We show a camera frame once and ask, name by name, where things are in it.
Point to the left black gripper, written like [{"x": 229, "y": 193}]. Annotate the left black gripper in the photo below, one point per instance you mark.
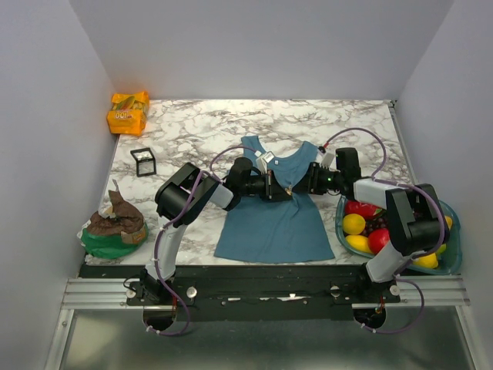
[{"x": 273, "y": 190}]

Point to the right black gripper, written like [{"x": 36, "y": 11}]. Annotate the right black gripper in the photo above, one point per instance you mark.
[{"x": 310, "y": 181}]

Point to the blue tank top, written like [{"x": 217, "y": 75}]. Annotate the blue tank top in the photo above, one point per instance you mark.
[{"x": 290, "y": 231}]

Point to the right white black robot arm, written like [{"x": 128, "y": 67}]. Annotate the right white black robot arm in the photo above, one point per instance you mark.
[{"x": 415, "y": 219}]

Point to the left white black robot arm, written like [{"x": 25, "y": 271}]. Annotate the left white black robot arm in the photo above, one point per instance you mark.
[{"x": 181, "y": 199}]

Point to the black brooch box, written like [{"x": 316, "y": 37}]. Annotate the black brooch box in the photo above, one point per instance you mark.
[{"x": 145, "y": 162}]

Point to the yellow lemon upper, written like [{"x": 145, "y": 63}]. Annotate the yellow lemon upper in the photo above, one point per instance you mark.
[{"x": 353, "y": 224}]

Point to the yellow lemon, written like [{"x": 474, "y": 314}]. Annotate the yellow lemon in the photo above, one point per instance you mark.
[
  {"x": 429, "y": 261},
  {"x": 353, "y": 224},
  {"x": 359, "y": 243}
]

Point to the red dragon fruit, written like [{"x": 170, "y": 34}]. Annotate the red dragon fruit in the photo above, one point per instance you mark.
[{"x": 367, "y": 211}]

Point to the teal glass fruit bowl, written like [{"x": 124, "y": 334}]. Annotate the teal glass fruit bowl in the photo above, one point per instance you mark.
[{"x": 449, "y": 261}]

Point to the yellow lemon lower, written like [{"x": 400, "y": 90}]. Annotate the yellow lemon lower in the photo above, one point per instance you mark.
[{"x": 359, "y": 243}]

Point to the purple grapes bunch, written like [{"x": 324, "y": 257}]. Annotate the purple grapes bunch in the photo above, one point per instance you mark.
[{"x": 375, "y": 224}]

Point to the red apple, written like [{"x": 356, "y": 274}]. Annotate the red apple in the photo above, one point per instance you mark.
[{"x": 378, "y": 239}]

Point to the yellow lemon front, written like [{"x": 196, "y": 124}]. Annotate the yellow lemon front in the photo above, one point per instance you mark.
[{"x": 429, "y": 261}]

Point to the orange snack packet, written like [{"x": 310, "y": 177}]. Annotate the orange snack packet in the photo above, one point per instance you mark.
[{"x": 128, "y": 114}]

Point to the brown green snack bag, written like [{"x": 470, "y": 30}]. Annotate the brown green snack bag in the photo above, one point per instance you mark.
[{"x": 115, "y": 232}]

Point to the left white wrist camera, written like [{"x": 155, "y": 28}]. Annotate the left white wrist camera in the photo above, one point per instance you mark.
[{"x": 263, "y": 159}]

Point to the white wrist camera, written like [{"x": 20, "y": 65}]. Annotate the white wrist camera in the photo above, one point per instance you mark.
[
  {"x": 324, "y": 158},
  {"x": 263, "y": 159}
]

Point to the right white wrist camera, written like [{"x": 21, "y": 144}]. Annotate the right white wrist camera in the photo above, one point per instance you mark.
[{"x": 324, "y": 158}]

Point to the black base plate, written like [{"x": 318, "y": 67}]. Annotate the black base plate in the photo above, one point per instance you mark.
[{"x": 249, "y": 293}]

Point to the aluminium frame rail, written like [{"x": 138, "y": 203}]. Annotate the aluminium frame rail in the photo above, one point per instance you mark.
[{"x": 110, "y": 294}]

